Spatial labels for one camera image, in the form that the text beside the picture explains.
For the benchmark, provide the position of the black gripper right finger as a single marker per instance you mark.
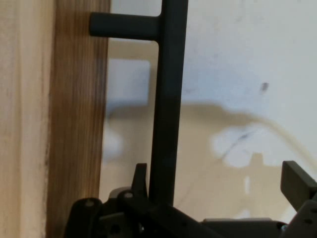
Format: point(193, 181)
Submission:
point(301, 193)

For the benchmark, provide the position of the brown wooden drawer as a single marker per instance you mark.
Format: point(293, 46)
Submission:
point(76, 111)

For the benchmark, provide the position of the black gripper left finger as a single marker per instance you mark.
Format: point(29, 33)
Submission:
point(128, 218)

